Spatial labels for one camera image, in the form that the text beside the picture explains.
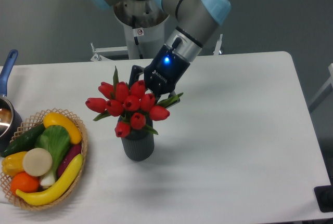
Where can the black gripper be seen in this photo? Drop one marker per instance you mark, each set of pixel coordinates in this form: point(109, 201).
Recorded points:
point(162, 75)

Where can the red tulip bouquet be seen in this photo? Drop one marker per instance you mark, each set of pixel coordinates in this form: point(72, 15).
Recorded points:
point(132, 105)

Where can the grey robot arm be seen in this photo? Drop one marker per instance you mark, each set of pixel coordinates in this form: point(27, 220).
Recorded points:
point(169, 32)

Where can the dark grey ribbed vase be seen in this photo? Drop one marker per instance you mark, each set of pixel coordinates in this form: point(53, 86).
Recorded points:
point(138, 145)

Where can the purple sweet potato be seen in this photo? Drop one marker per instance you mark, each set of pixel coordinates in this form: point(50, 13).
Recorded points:
point(73, 151)

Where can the yellow squash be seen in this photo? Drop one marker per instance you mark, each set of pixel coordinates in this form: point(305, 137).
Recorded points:
point(54, 118)

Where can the green bok choy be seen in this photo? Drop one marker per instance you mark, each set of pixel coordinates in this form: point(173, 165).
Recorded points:
point(56, 140)

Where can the woven wicker basket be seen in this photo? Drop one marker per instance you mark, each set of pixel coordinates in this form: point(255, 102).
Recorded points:
point(30, 122)

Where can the green cucumber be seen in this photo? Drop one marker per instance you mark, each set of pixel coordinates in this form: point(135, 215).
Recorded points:
point(24, 142)

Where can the white round radish slice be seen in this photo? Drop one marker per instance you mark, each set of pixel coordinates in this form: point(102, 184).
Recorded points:
point(37, 162)

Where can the yellow banana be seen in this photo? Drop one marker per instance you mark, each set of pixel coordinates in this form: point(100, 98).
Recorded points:
point(58, 188)

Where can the yellow bell pepper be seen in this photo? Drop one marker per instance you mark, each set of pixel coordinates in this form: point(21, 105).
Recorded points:
point(13, 164)

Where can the orange fruit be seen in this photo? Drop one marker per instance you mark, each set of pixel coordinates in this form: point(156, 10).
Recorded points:
point(24, 182)

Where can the black device at table edge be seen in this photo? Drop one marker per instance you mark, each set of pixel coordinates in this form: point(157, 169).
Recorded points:
point(324, 198)

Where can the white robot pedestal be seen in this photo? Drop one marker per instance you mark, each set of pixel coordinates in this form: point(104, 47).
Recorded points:
point(183, 26)

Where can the blue handled saucepan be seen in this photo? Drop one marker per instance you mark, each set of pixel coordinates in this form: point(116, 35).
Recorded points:
point(10, 118)

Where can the white frame at right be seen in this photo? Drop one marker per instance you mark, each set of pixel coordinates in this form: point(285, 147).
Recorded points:
point(322, 93)

